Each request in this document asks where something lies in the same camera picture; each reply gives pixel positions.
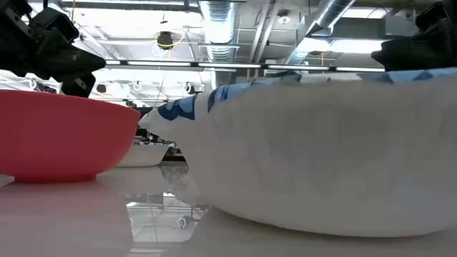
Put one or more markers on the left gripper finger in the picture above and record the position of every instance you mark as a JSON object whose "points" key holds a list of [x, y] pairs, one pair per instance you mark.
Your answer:
{"points": [[80, 85], [75, 64]]}

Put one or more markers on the slanted silver ceiling duct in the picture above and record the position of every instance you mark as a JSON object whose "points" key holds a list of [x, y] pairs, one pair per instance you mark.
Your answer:
{"points": [[332, 12]]}

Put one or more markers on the grey rectangular air duct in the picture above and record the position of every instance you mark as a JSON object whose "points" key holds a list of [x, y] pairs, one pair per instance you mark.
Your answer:
{"points": [[357, 28]]}

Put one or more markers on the black ceiling dome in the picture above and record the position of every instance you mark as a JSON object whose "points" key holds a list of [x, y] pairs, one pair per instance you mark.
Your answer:
{"points": [[165, 40]]}

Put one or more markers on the small black round fixture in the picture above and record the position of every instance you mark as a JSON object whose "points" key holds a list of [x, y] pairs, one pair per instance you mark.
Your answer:
{"points": [[101, 88]]}

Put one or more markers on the ceiling light rail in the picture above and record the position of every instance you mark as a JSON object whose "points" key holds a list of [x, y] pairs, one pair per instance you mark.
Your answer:
{"points": [[232, 65]]}

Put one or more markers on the round silver ceiling duct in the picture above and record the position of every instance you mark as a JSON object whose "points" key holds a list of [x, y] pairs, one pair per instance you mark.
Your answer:
{"points": [[218, 28]]}

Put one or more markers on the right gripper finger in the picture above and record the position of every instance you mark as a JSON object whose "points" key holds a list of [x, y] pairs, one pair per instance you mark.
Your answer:
{"points": [[410, 57]]}

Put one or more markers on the red plastic bowl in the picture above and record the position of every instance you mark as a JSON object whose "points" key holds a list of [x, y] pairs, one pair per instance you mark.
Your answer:
{"points": [[53, 135]]}

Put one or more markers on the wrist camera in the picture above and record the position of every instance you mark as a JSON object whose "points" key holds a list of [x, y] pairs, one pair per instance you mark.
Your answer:
{"points": [[60, 25], [432, 16]]}

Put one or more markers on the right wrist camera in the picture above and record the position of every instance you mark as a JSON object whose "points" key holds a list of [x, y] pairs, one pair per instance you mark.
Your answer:
{"points": [[432, 16]]}

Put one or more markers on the blue patterned white paper bowl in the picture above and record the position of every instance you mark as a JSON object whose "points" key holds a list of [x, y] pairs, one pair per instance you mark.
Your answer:
{"points": [[303, 160], [143, 155]]}

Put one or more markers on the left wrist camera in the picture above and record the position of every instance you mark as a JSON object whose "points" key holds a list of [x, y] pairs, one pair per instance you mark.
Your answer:
{"points": [[60, 25]]}

